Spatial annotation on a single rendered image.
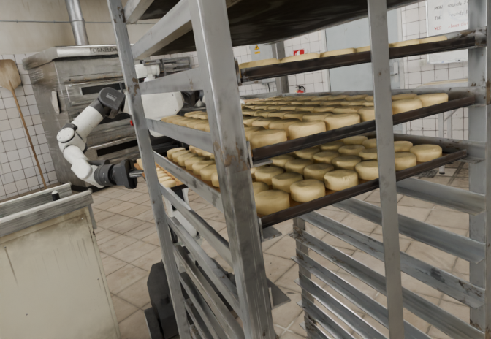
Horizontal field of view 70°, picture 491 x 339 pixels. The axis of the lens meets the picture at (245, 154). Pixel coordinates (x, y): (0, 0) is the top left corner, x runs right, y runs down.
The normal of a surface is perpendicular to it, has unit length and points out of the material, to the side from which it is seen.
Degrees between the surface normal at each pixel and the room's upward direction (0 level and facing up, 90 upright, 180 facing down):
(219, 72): 90
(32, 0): 90
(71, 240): 90
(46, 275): 90
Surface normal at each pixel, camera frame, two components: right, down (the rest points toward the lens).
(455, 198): -0.89, 0.22
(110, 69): 0.76, 0.04
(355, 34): -0.63, 0.26
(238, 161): 0.44, 0.14
